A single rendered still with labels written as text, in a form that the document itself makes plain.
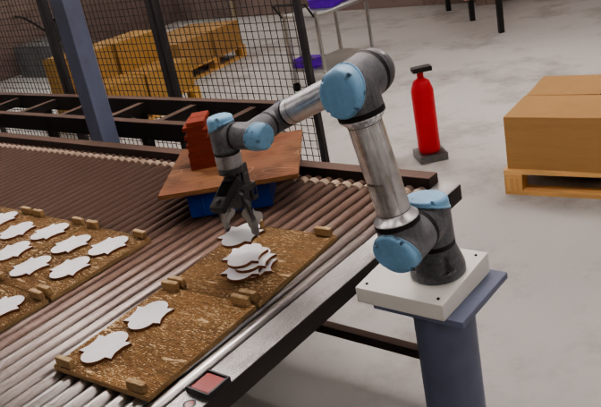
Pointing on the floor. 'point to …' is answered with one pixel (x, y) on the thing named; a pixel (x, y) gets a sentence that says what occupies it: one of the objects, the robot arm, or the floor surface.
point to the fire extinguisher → (426, 119)
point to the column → (454, 350)
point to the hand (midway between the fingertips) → (241, 233)
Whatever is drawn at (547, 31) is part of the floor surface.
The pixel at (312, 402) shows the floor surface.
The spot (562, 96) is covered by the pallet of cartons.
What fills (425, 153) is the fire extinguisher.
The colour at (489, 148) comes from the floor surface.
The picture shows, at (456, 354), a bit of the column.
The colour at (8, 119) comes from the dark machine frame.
